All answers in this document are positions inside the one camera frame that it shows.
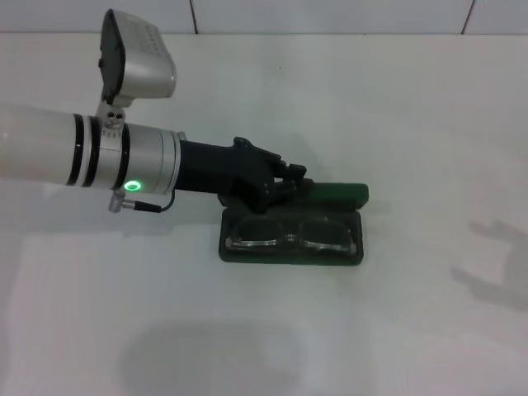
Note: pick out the left wrist camera housing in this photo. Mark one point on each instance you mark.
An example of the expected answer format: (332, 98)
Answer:
(136, 57)

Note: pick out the clear transparent glasses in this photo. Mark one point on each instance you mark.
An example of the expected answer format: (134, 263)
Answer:
(288, 239)

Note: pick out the green glasses case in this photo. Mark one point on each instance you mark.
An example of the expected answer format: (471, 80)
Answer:
(330, 191)

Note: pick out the left gripper silver connector plug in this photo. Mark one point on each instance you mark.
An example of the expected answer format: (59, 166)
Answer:
(117, 204)

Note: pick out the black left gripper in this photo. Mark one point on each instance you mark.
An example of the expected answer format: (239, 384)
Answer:
(222, 173)

